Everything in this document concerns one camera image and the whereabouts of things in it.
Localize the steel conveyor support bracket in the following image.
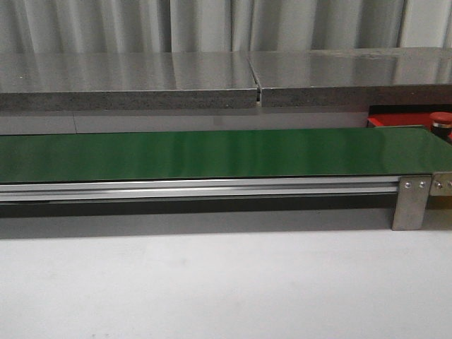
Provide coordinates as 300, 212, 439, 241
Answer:
392, 175, 432, 231

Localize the red plastic tray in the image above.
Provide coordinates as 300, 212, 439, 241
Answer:
367, 104, 451, 144

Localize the aluminium conveyor side rail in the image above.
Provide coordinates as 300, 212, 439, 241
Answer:
1, 176, 400, 203

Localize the green conveyor belt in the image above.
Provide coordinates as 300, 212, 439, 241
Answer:
1, 127, 451, 184

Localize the grey stone slab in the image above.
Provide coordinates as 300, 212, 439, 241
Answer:
249, 47, 451, 107
1, 52, 258, 111

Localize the grey pleated curtain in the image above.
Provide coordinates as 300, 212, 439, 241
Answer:
1, 1, 451, 53

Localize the right grey stone slab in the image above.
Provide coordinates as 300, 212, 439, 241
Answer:
249, 47, 451, 107

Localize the steel conveyor end bracket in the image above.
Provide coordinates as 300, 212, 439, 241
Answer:
430, 172, 452, 196

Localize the left grey stone slab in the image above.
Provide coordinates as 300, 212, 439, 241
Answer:
1, 52, 258, 111

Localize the red mushroom push button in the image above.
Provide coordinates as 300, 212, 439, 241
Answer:
429, 112, 452, 141

